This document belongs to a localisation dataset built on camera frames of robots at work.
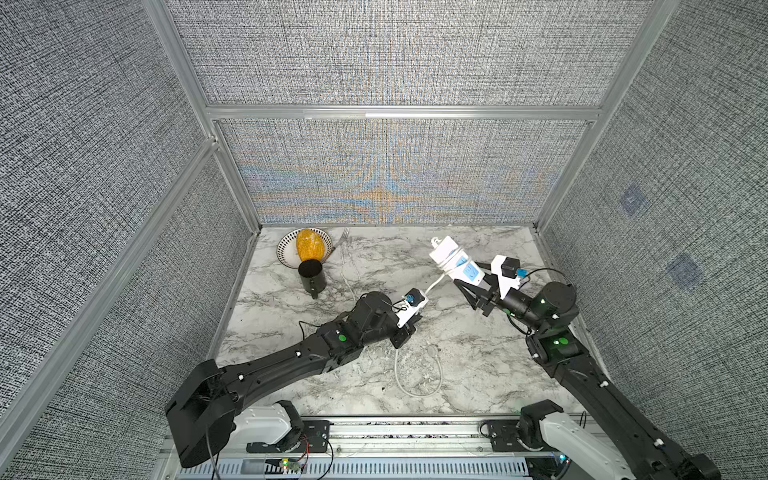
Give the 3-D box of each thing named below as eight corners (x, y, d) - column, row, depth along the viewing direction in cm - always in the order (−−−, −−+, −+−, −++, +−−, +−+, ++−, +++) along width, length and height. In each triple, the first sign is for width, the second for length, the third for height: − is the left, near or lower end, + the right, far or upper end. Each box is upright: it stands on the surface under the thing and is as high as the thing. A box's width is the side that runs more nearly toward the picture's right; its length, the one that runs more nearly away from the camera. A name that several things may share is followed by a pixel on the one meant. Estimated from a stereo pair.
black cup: (299, 302, 100) (293, 287, 93) (305, 273, 107) (300, 258, 100) (323, 302, 100) (319, 287, 93) (327, 273, 107) (324, 258, 100)
